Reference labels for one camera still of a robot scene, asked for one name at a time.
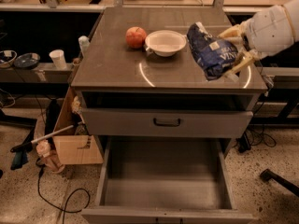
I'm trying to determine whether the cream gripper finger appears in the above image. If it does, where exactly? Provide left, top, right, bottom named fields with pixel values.
left=223, top=50, right=258, bottom=82
left=219, top=24, right=245, bottom=43

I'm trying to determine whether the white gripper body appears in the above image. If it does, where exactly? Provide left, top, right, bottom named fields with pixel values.
left=241, top=5, right=295, bottom=59

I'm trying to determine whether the blue chip bag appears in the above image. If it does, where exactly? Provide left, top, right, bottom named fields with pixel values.
left=187, top=22, right=238, bottom=80

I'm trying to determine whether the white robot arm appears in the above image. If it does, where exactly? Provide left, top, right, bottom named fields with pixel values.
left=219, top=0, right=299, bottom=81

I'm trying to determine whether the grey drawer cabinet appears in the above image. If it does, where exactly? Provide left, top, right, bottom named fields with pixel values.
left=70, top=6, right=268, bottom=142

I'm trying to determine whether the grey top drawer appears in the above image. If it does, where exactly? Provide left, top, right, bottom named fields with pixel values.
left=82, top=108, right=253, bottom=138

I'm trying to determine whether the grey open middle drawer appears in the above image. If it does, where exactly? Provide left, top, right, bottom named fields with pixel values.
left=81, top=138, right=254, bottom=224

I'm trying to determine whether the white bowl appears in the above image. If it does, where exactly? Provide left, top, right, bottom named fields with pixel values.
left=144, top=30, right=187, bottom=57

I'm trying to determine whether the red apple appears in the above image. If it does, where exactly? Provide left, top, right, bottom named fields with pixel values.
left=125, top=27, right=147, bottom=49

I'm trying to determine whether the black chair leg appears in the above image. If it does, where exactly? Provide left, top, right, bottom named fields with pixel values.
left=260, top=169, right=299, bottom=197

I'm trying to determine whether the white plastic bottle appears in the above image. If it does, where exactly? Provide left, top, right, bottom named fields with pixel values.
left=78, top=35, right=90, bottom=56

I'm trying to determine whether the white paper cup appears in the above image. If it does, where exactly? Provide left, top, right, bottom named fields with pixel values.
left=50, top=49, right=67, bottom=69

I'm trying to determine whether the cardboard box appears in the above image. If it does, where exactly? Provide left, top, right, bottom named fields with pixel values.
left=53, top=88, right=103, bottom=165

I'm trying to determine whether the dark blue bowl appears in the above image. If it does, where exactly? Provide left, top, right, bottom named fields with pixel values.
left=14, top=52, right=40, bottom=69

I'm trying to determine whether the pink spray bottle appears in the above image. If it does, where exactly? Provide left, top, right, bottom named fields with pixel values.
left=36, top=140, right=64, bottom=174

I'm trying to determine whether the patterned bowl at left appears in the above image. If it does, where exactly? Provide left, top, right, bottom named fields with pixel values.
left=0, top=50, right=17, bottom=69

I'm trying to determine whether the black floor cable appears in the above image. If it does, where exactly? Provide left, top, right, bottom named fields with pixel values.
left=36, top=166, right=92, bottom=224

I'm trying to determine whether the grey-handled tool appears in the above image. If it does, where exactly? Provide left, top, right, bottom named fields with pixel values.
left=10, top=122, right=82, bottom=153

